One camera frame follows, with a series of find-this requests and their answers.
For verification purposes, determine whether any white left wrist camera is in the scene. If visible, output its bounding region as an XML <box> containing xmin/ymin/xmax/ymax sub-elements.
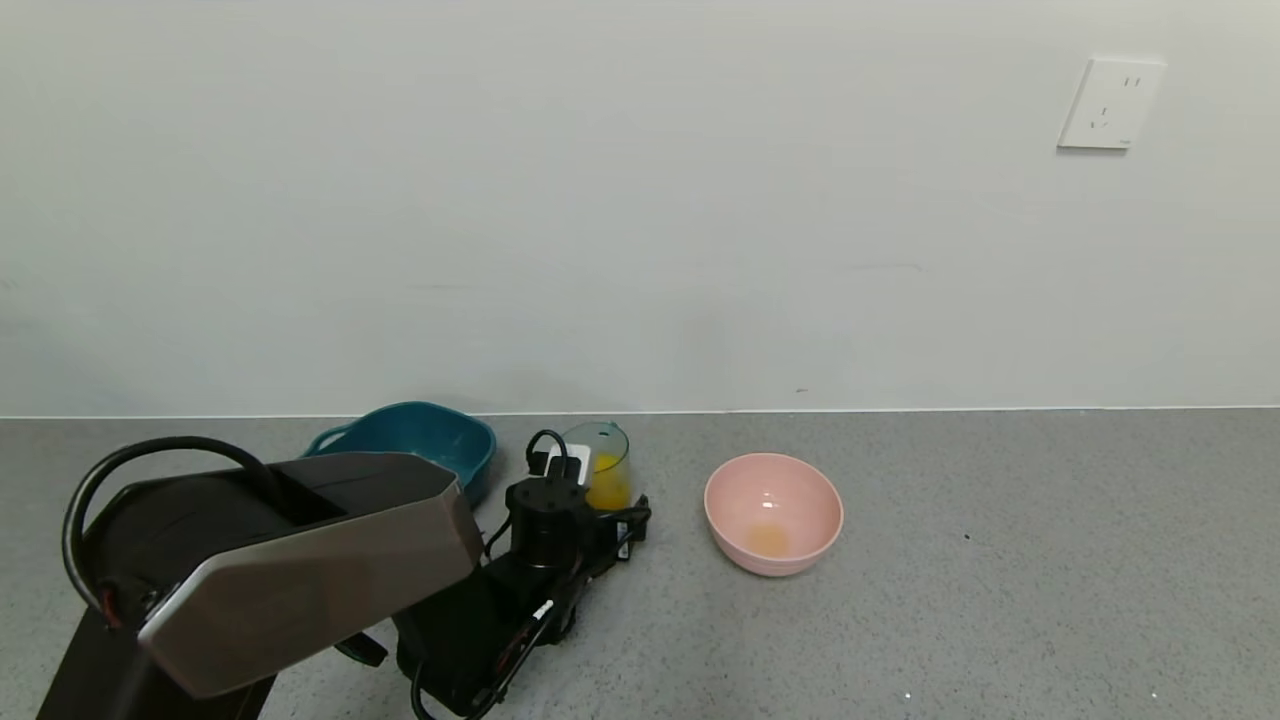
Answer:
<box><xmin>545</xmin><ymin>445</ymin><xmax>598</xmax><ymax>488</ymax></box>

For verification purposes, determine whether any pink bowl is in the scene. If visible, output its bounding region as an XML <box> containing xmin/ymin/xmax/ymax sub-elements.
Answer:
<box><xmin>704</xmin><ymin>453</ymin><xmax>844</xmax><ymax>578</ymax></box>

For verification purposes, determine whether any white wall socket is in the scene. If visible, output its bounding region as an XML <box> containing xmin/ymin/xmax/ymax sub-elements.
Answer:
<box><xmin>1057</xmin><ymin>57</ymin><xmax>1168</xmax><ymax>151</ymax></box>

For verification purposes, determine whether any teal plastic basin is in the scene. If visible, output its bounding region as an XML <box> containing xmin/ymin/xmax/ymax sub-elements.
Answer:
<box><xmin>303</xmin><ymin>402</ymin><xmax>498</xmax><ymax>509</ymax></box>

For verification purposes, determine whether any thin black camera cable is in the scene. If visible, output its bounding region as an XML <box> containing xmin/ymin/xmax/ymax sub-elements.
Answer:
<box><xmin>410</xmin><ymin>430</ymin><xmax>653</xmax><ymax>720</ymax></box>

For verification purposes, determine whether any clear cup with orange liquid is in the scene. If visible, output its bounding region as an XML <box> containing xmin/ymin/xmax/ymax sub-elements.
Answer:
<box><xmin>558</xmin><ymin>421</ymin><xmax>633</xmax><ymax>513</ymax></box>

